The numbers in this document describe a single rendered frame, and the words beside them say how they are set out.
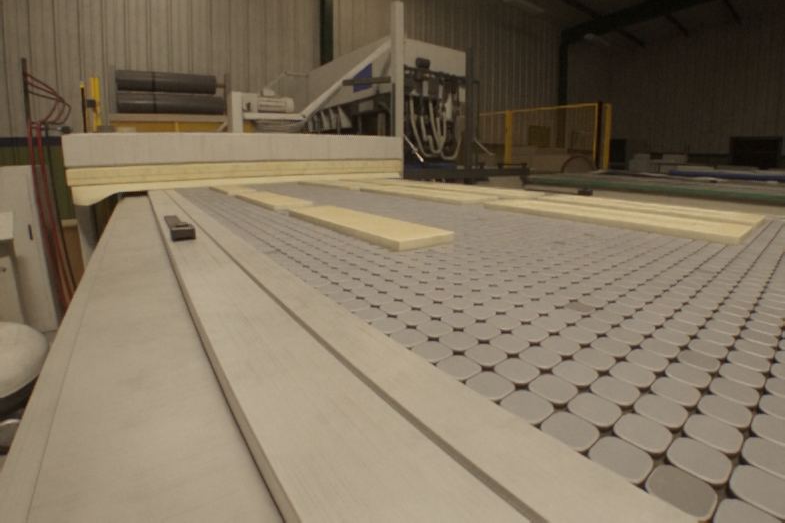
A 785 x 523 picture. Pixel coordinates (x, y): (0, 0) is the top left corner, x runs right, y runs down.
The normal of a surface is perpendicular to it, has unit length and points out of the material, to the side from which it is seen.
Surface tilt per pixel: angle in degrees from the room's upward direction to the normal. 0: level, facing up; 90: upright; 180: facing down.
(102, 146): 90
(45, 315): 90
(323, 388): 0
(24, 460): 0
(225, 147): 90
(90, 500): 0
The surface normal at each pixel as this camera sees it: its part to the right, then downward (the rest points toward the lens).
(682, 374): 0.00, -0.98
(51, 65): 0.59, 0.15
